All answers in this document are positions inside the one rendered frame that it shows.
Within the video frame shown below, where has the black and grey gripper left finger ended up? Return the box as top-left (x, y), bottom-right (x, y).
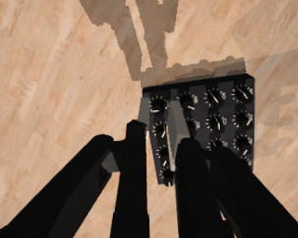
top-left (0, 97), bottom-right (150, 238)

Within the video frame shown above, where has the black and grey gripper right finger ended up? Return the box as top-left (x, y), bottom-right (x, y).
top-left (166, 100), bottom-right (298, 238)

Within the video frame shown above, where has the black knob box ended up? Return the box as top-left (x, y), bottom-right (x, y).
top-left (142, 73), bottom-right (254, 187)

